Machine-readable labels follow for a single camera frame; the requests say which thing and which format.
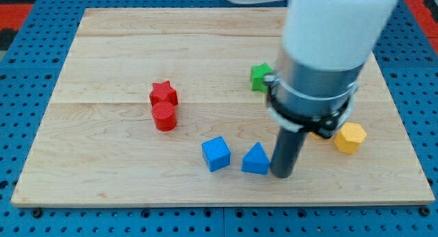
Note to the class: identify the yellow hexagon block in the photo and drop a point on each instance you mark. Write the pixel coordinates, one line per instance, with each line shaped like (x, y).
(349, 138)

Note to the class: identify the red cylinder block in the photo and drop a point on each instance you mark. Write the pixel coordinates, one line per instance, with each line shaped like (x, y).
(164, 116)

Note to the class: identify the green star block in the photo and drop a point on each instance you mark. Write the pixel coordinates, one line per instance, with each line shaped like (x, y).
(257, 73)

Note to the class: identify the yellow block behind rod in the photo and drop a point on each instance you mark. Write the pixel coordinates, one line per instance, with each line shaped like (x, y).
(316, 135)

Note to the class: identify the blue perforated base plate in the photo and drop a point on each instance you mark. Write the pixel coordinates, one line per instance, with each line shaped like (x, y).
(41, 32)

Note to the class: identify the wooden board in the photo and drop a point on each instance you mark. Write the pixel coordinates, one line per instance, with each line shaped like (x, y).
(98, 147)

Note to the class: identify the red star block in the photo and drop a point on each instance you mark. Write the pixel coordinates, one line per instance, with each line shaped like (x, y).
(163, 92)

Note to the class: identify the blue triangle block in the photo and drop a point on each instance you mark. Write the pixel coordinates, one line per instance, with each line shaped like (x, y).
(256, 160)

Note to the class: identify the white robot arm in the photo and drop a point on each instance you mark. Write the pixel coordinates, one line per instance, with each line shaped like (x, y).
(324, 45)

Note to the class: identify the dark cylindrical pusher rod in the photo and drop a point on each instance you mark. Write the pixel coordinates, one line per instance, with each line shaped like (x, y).
(286, 152)

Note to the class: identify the blue cube block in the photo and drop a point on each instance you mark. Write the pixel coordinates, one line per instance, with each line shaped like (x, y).
(216, 153)

